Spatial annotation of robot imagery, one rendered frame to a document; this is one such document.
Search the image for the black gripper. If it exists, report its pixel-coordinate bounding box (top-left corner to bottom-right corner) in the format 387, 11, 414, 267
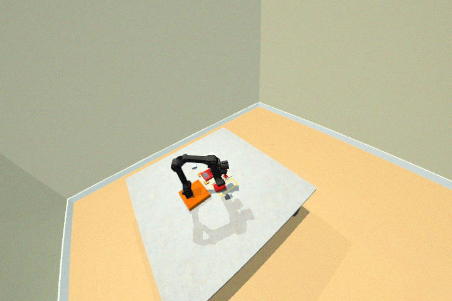
209, 168, 225, 187

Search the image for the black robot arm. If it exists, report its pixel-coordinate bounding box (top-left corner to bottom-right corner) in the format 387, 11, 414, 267
171, 154, 229, 199

